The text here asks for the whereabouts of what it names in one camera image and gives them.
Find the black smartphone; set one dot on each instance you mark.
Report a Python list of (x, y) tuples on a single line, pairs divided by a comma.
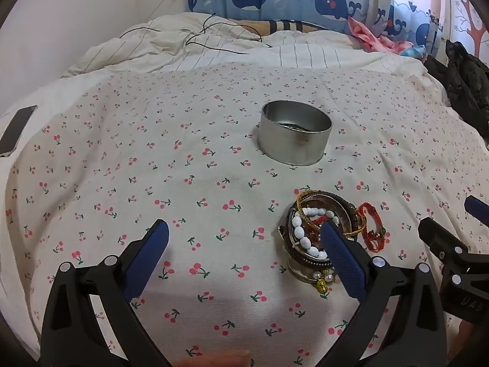
[(15, 130)]

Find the cherry print bedsheet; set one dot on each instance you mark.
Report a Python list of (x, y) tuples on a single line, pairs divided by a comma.
[(152, 153)]

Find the pink tree print curtain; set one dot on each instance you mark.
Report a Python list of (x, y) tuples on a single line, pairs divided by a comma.
[(472, 15)]

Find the round metal tin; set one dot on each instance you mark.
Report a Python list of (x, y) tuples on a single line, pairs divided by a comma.
[(294, 137)]

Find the black jacket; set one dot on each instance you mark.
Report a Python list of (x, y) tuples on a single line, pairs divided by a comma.
[(466, 76)]

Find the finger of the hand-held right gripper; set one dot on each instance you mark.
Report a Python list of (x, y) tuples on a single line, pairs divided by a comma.
[(439, 239), (477, 206)]

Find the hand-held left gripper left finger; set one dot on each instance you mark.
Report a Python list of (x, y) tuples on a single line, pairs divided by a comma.
[(151, 250)]

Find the white striped quilt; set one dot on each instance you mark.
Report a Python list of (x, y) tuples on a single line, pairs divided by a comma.
[(160, 51)]

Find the pink cloth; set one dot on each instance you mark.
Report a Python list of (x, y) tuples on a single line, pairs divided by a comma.
[(368, 34)]

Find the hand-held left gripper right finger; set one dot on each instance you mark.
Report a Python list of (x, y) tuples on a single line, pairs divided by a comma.
[(344, 260)]

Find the brown striped pillow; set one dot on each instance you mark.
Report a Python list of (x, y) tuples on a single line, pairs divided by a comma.
[(282, 26)]

